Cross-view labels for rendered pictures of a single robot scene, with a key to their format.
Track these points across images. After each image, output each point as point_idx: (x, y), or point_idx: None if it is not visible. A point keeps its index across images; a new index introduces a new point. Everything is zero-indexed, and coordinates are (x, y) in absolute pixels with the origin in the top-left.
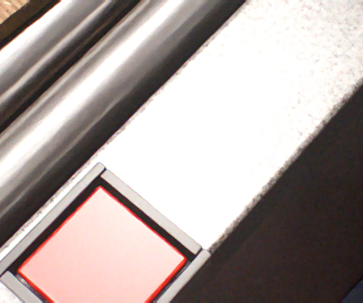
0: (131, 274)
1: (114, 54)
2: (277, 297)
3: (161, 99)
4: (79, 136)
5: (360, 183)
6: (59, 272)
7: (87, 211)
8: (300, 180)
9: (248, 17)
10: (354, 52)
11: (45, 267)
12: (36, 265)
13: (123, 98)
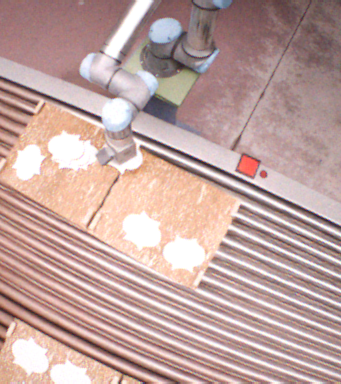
0: (248, 161)
1: (216, 174)
2: None
3: (220, 166)
4: (229, 176)
5: None
6: (251, 170)
7: (242, 169)
8: None
9: (202, 157)
10: (203, 141)
11: (251, 172)
12: (251, 173)
13: (221, 172)
